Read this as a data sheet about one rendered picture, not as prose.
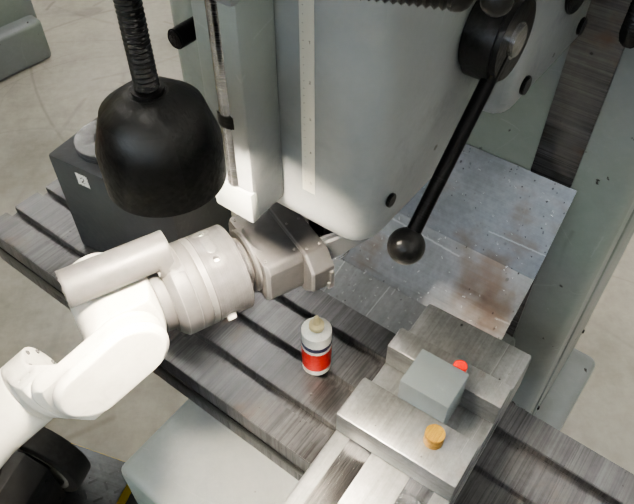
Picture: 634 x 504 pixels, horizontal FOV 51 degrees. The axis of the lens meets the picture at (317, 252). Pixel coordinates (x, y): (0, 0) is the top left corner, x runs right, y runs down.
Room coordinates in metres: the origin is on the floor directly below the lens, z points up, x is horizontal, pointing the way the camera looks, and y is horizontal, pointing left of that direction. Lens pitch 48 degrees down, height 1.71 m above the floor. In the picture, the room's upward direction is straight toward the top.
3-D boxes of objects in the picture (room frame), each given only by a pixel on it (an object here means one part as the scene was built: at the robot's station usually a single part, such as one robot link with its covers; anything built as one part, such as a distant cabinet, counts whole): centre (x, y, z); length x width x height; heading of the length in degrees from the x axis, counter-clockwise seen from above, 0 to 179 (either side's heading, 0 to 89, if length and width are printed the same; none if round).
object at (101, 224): (0.72, 0.25, 1.03); 0.22 x 0.12 x 0.20; 60
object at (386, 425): (0.34, -0.10, 1.02); 0.15 x 0.06 x 0.04; 55
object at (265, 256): (0.43, 0.07, 1.22); 0.13 x 0.12 x 0.10; 31
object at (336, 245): (0.45, -0.03, 1.22); 0.06 x 0.02 x 0.03; 121
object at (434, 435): (0.33, -0.13, 1.05); 0.02 x 0.02 x 0.02
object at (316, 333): (0.50, 0.00, 0.98); 0.04 x 0.04 x 0.11
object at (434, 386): (0.39, -0.13, 1.04); 0.06 x 0.05 x 0.06; 55
